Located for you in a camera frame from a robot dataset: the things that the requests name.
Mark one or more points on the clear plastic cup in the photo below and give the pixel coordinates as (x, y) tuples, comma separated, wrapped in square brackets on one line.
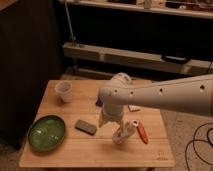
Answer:
[(63, 89)]

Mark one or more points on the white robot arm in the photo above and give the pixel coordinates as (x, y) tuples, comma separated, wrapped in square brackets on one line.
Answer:
[(189, 95)]

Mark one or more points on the blue rectangular object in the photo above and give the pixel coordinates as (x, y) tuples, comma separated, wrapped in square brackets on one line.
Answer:
[(99, 103)]

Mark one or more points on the white plastic bottle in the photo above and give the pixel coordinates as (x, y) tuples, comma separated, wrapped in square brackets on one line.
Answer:
[(129, 130)]

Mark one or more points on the white rectangular block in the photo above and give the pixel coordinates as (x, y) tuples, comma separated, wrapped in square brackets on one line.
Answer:
[(133, 108)]

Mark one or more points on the metal pole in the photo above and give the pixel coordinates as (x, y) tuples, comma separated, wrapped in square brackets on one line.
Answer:
[(72, 37)]

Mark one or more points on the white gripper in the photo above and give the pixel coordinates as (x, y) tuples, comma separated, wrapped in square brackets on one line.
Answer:
[(112, 114)]

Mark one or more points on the black handle object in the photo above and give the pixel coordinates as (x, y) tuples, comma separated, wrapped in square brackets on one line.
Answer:
[(175, 60)]

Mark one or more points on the grey rectangular sponge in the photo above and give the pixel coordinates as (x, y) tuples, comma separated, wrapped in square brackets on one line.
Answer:
[(86, 127)]

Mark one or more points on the wooden shelf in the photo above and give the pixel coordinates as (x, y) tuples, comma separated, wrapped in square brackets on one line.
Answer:
[(128, 7)]

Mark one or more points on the green ceramic bowl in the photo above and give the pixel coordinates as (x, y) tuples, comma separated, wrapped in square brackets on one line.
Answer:
[(46, 133)]

